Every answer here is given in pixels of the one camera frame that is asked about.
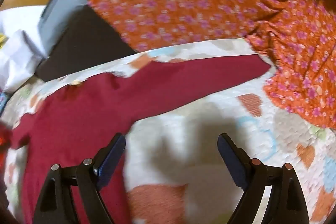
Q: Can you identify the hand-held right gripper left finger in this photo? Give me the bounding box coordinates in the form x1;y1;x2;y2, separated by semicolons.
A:
33;133;126;224

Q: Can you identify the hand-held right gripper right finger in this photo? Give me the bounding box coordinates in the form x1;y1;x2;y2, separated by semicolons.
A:
217;133;310;224

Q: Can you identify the maroon garment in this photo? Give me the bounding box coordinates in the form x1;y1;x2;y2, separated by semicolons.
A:
10;54;272;224

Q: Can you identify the quilted heart-pattern blanket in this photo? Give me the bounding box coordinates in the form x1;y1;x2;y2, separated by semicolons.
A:
0;39;336;224

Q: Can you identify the red cloth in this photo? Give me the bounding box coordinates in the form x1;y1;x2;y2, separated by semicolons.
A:
0;122;12;151

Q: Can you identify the dark brown cloth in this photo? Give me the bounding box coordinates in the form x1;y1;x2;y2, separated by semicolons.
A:
35;5;137;82

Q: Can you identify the white cloth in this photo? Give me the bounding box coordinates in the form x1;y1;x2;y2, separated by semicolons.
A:
0;5;48;93

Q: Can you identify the grey pillow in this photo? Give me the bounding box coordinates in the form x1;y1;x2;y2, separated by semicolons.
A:
38;0;88;56

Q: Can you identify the orange floral cloth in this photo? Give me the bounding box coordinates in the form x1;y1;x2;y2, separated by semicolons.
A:
88;0;336;128

